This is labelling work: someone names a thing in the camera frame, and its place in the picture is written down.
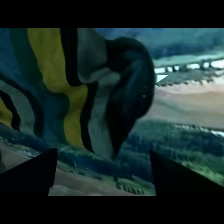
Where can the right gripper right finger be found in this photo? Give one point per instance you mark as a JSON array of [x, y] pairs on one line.
[[180, 180]]

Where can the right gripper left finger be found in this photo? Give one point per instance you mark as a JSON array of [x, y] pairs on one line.
[[31, 178]]

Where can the striped blue yellow grey garment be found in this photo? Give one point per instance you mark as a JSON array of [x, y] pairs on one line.
[[80, 90]]

